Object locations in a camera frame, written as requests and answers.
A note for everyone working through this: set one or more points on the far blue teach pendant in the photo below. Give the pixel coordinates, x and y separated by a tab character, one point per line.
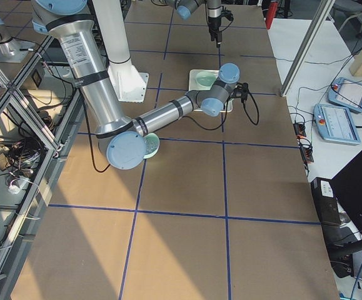
347	93

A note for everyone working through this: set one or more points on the aluminium frame post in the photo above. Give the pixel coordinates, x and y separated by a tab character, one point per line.
313	29

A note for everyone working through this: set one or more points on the cream bear tray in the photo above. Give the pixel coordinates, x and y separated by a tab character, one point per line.
212	106

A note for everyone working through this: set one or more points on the near blue teach pendant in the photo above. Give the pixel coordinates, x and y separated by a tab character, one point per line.
335	124

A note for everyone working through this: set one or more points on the blue teach pendant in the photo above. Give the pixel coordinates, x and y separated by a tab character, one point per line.
335	124
347	93

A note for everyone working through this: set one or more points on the red fire extinguisher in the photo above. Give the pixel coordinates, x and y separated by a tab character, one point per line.
271	12

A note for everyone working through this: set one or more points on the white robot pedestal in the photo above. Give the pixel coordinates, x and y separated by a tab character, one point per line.
129	84

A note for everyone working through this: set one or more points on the green bowl with ice cubes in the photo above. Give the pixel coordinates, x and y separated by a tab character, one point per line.
152	143

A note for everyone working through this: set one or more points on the black computer box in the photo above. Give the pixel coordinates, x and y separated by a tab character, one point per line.
325	202

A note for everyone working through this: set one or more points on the orange black power strip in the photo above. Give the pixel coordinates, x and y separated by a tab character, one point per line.
305	145

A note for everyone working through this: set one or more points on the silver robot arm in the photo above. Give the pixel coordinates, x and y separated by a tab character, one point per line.
93	39
214	12

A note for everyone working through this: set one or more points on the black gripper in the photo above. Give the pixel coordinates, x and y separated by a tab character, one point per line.
214	23

